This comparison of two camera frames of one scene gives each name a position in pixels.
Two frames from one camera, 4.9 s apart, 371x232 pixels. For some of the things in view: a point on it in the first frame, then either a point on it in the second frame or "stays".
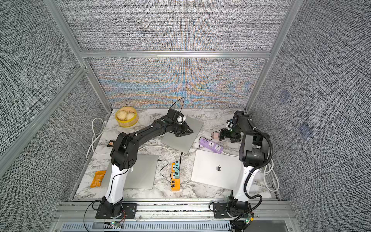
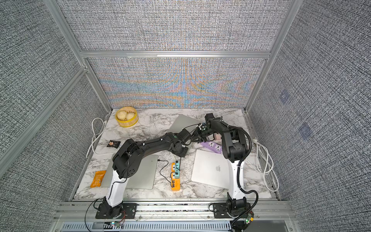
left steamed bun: x=122 y=115 stays
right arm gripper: x=224 y=134 -> x=198 y=130
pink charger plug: x=216 y=136 stays
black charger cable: x=180 y=158 stays
